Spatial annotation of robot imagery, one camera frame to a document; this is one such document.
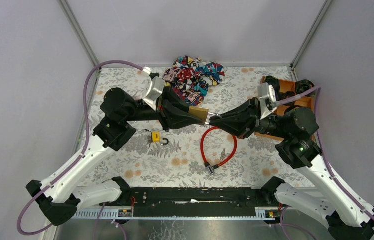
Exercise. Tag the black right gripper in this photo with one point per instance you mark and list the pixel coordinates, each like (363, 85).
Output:
(243, 119)

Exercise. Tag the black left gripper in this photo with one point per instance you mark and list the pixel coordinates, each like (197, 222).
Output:
(166, 108)

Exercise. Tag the brass padlock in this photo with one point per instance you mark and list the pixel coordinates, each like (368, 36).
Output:
(202, 113)

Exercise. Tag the red cable lock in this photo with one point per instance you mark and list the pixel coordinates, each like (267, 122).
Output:
(210, 150)

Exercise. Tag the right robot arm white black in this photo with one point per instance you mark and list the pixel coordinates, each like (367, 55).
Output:
(342, 212)

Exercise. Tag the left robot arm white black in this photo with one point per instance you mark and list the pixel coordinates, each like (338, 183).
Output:
(60, 196)

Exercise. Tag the yellow small padlock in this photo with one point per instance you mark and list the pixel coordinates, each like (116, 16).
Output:
(155, 138)

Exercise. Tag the colourful comic print cloth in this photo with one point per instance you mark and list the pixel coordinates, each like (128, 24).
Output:
(190, 78)

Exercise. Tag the dark rolled fabric top left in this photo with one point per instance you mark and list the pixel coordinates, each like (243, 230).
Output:
(274, 82)

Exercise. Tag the orange wooden compartment tray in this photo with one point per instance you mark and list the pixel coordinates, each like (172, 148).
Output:
(288, 87)

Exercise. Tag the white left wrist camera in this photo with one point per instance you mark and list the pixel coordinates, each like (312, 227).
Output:
(154, 89)

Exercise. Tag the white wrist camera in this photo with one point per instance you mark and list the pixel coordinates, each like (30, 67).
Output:
(267, 100)
(154, 89)

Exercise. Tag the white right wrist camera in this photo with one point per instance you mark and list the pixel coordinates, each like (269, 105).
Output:
(267, 100)

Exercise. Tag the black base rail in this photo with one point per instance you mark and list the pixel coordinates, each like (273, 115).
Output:
(167, 202)

